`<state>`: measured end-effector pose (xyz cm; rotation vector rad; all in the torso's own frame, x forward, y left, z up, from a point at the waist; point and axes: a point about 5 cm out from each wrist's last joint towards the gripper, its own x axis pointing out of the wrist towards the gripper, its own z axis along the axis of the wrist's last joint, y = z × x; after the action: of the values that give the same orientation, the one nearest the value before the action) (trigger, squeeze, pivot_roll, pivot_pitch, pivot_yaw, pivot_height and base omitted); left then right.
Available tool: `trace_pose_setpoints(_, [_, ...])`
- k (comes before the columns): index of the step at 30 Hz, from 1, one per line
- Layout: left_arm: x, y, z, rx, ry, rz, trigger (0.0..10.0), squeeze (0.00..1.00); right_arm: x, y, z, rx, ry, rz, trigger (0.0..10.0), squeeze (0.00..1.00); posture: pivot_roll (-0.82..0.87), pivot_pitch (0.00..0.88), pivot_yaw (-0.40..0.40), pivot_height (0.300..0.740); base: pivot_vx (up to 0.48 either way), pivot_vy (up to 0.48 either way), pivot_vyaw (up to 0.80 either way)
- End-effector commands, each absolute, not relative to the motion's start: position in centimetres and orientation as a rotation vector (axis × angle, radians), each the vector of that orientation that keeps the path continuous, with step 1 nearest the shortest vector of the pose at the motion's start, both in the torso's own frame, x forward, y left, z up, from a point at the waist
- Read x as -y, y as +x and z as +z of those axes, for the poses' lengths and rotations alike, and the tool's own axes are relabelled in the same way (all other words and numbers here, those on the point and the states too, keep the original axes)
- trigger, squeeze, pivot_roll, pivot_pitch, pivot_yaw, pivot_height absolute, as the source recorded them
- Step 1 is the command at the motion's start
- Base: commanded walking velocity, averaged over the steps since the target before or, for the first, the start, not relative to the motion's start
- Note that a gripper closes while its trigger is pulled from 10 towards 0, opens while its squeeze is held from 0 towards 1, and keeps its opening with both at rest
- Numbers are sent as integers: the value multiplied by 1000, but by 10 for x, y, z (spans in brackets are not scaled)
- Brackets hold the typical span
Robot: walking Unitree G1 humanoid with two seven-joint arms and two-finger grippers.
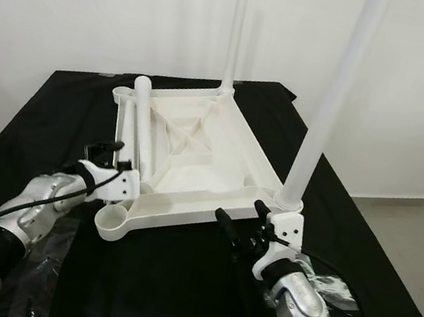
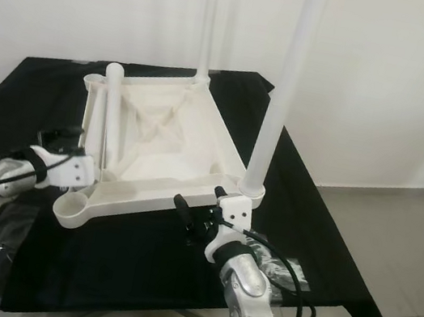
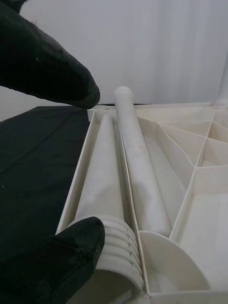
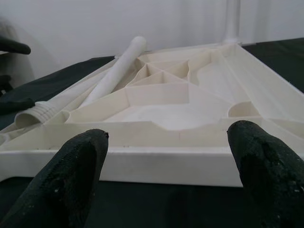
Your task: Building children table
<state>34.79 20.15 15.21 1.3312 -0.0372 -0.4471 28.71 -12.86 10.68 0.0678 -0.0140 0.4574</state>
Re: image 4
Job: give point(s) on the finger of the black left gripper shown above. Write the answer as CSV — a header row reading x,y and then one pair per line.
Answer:
x,y
16,104
14,47

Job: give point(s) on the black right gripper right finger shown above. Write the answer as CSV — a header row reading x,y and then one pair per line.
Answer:
x,y
273,178

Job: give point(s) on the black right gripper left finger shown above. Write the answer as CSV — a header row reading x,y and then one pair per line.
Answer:
x,y
54,190

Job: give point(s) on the white plastic children table top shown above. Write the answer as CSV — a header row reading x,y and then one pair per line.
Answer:
x,y
166,164

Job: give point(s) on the black tablecloth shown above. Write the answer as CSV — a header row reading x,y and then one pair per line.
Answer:
x,y
152,209

